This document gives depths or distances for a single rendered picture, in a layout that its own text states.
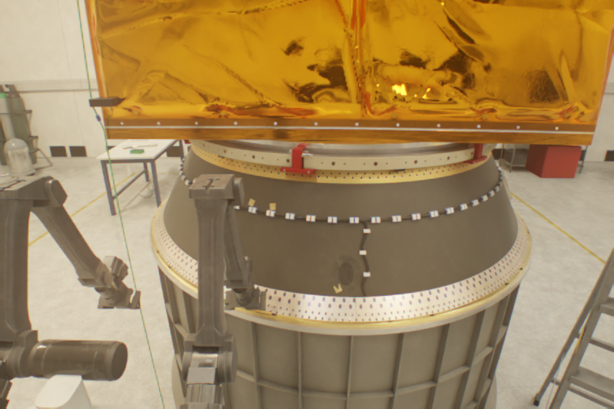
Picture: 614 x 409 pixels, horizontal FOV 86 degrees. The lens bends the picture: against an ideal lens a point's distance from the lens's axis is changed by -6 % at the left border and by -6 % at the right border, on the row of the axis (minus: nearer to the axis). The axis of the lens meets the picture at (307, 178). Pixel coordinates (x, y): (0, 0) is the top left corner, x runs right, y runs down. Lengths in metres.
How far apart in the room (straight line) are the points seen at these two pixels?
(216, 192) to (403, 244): 0.84
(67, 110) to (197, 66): 7.27
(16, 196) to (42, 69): 7.81
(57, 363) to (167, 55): 1.00
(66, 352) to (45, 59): 8.03
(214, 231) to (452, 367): 1.32
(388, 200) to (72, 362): 1.07
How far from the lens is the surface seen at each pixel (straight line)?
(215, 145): 1.53
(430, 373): 1.71
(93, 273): 1.21
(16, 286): 0.98
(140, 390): 2.85
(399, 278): 1.38
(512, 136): 1.54
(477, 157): 1.59
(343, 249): 1.32
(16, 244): 0.96
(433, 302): 1.44
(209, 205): 0.74
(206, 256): 0.75
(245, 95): 1.31
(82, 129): 8.43
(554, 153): 1.69
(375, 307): 1.36
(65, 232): 1.10
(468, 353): 1.81
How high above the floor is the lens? 2.07
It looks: 20 degrees down
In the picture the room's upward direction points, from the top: straight up
